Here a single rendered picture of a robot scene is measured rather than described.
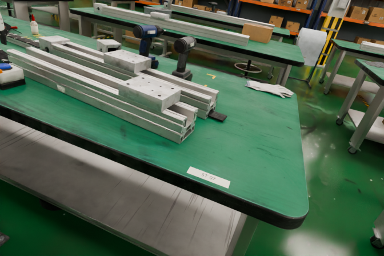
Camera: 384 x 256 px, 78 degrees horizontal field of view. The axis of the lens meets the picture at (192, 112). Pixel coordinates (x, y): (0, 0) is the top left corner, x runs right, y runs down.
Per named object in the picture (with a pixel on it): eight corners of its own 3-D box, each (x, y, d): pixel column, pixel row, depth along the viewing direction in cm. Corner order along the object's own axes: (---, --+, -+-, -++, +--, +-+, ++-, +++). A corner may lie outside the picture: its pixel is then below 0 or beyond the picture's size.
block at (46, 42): (36, 58, 113) (33, 38, 109) (59, 54, 124) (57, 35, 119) (48, 63, 110) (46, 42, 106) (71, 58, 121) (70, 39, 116)
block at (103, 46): (92, 57, 127) (91, 39, 122) (112, 56, 134) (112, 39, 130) (100, 63, 121) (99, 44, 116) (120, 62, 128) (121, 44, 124)
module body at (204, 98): (54, 62, 112) (51, 44, 108) (71, 58, 121) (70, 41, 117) (204, 120, 86) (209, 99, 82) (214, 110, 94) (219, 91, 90)
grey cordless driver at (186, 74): (166, 86, 108) (171, 37, 98) (183, 74, 125) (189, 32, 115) (181, 90, 106) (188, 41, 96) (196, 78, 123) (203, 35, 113)
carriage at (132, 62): (103, 68, 99) (103, 52, 95) (121, 64, 108) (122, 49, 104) (134, 80, 93) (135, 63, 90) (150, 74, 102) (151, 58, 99)
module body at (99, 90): (10, 70, 97) (6, 50, 93) (35, 65, 105) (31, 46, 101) (179, 144, 70) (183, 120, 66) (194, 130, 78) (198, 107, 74)
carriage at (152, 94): (118, 103, 75) (118, 83, 72) (139, 92, 84) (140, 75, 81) (160, 120, 69) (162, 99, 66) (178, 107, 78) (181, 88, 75)
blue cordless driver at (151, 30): (130, 68, 121) (131, 23, 111) (157, 63, 136) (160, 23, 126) (139, 72, 118) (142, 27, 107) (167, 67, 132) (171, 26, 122)
